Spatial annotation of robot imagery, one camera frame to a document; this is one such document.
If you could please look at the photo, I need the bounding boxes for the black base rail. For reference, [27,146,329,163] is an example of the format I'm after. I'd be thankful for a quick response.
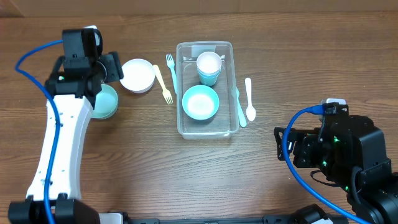
[99,203,349,224]

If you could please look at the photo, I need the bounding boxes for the pink plastic cup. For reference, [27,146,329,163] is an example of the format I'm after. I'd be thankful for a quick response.
[197,52,222,75]

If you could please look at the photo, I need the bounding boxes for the right blue cable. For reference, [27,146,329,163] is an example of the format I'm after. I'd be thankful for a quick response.
[281,105,371,224]

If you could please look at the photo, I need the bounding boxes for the green plastic fork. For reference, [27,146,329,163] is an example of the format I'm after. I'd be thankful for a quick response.
[228,86,247,128]

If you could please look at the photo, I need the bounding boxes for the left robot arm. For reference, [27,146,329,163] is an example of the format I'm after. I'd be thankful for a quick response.
[8,52,128,223]

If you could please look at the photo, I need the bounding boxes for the green plastic cup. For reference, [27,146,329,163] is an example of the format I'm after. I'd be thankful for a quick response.
[199,73,219,86]

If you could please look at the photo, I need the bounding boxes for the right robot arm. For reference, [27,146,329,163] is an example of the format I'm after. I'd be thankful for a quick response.
[274,102,397,223]

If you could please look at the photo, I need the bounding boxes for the yellow plastic fork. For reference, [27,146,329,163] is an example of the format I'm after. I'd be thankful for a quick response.
[153,65,173,105]

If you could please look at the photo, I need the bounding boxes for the pale green bowl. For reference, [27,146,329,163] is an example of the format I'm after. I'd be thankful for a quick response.
[93,84,119,119]

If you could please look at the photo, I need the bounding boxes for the white plastic spoon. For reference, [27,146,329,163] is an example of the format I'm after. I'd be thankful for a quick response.
[244,77,256,121]

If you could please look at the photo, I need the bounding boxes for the white pink bowl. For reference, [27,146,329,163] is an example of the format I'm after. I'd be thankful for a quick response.
[120,58,155,93]

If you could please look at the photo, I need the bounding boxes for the blue plastic fork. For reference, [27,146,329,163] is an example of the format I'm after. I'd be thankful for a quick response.
[165,54,177,93]

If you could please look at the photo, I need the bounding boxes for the clear plastic container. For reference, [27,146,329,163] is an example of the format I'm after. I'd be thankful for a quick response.
[175,41,239,139]

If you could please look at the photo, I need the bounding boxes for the blue bowl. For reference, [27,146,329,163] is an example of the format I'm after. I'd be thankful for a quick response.
[182,85,220,121]

